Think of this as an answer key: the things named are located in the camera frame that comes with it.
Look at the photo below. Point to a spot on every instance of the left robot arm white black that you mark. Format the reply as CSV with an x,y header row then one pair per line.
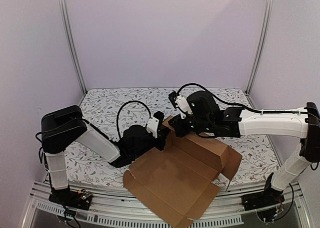
x,y
63,127

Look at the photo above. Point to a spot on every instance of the front aluminium rail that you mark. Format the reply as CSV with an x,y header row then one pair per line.
x,y
118,208

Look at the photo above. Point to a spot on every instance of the floral patterned table mat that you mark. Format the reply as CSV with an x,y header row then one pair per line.
x,y
129,106

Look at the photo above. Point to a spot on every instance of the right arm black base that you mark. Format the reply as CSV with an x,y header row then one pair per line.
x,y
265,198

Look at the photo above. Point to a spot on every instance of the right aluminium frame post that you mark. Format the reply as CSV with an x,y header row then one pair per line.
x,y
260,46

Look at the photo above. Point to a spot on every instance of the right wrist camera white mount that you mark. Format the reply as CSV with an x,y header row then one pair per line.
x,y
179,102

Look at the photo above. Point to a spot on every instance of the left aluminium frame post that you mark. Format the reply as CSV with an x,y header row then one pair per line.
x,y
71,45

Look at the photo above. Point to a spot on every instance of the aluminium frame post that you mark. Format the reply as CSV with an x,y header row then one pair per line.
x,y
260,46
71,45

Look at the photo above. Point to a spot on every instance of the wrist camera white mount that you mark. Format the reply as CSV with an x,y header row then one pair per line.
x,y
154,123
179,102

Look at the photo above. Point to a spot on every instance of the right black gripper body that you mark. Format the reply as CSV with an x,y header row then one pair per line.
x,y
178,126

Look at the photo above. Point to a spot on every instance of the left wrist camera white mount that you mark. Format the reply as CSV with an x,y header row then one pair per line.
x,y
154,123

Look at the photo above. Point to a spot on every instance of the brown cardboard paper box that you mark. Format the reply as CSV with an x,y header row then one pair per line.
x,y
177,183

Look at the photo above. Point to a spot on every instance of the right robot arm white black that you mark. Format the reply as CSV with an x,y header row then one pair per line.
x,y
303,123

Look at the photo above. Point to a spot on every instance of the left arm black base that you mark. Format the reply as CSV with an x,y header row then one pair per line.
x,y
75,199

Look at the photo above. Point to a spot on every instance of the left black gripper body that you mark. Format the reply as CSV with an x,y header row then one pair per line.
x,y
142,151

